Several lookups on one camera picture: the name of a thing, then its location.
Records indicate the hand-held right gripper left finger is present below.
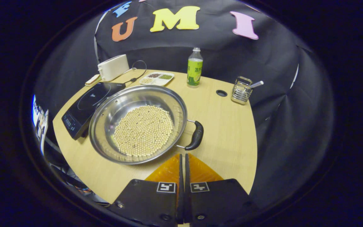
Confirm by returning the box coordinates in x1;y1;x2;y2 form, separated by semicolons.
107;154;183;226

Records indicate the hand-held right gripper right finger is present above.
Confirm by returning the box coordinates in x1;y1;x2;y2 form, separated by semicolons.
185;154;261;225

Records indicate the pile of soybeans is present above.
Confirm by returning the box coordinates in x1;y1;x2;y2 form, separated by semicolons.
112;105;174;157

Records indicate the stainless steel pot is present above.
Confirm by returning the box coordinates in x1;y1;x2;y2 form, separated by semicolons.
89;84;204;166

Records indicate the black induction cooktop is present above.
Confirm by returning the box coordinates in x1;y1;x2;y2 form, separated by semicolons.
61;81;126;141

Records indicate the white divided bean dish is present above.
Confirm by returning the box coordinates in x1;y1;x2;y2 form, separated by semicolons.
139;72;175;87

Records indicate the green label drink bottle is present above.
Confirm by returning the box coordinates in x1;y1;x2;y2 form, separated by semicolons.
187;47;204;88

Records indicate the white toaster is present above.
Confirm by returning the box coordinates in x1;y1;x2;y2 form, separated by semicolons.
97;54;130;82

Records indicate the black backdrop cloth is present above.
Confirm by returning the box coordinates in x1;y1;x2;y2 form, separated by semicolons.
33;0;336;209

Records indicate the wire mesh utensil holder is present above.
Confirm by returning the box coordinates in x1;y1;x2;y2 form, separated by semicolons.
231;76;253;105

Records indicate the black power cable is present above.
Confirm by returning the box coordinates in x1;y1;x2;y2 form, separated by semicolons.
123;60;147;84

